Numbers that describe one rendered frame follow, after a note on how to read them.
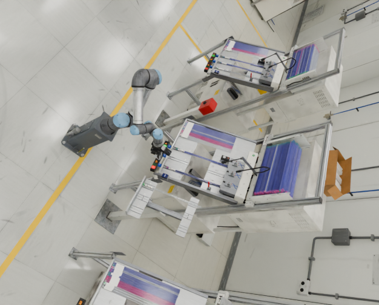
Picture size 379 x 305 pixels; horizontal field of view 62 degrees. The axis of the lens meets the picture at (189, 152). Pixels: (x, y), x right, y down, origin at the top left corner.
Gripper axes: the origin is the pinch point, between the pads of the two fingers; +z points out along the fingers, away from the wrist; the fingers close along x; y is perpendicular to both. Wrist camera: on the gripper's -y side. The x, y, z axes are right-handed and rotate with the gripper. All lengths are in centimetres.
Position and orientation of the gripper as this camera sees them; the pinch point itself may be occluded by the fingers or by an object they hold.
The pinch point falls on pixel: (160, 158)
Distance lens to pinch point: 269.2
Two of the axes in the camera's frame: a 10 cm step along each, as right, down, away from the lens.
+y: -9.3, -3.3, 1.4
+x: -3.5, 7.5, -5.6
